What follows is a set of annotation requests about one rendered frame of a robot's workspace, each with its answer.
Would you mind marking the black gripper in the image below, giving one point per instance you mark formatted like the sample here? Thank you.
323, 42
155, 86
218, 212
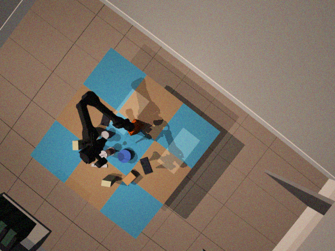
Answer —
101, 161

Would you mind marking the blue short cylinder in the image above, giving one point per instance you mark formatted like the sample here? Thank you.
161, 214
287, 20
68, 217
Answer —
124, 155

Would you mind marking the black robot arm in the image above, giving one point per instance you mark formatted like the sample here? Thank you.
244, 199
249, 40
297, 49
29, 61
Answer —
89, 133

